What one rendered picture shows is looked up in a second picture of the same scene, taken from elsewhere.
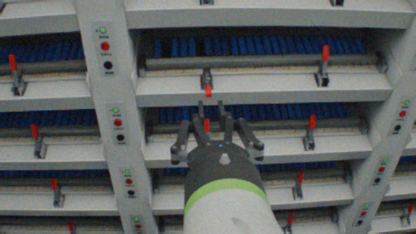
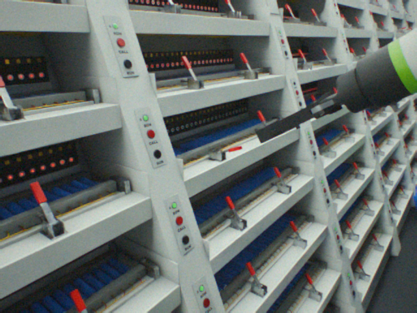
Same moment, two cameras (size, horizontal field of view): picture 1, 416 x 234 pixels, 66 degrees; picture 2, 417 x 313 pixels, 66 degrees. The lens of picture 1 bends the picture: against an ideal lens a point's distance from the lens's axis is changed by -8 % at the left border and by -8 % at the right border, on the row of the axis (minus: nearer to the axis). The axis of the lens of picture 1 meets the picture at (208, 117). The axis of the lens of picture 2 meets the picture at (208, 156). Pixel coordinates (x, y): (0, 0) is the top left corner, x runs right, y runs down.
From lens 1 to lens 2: 0.67 m
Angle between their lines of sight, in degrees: 50
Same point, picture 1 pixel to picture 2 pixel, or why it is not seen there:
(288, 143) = (274, 197)
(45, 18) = (88, 113)
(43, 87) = (84, 218)
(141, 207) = not seen: outside the picture
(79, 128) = (120, 279)
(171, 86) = (199, 169)
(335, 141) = (293, 183)
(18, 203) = not seen: outside the picture
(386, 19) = (276, 83)
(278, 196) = (293, 254)
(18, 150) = not seen: outside the picture
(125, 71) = (171, 157)
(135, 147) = (199, 248)
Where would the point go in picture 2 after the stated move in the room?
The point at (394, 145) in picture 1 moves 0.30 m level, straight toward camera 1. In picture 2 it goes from (318, 167) to (371, 176)
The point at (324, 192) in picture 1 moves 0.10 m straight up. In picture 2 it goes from (310, 234) to (302, 207)
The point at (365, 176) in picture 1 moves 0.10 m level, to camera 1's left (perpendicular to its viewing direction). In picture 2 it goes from (321, 201) to (309, 212)
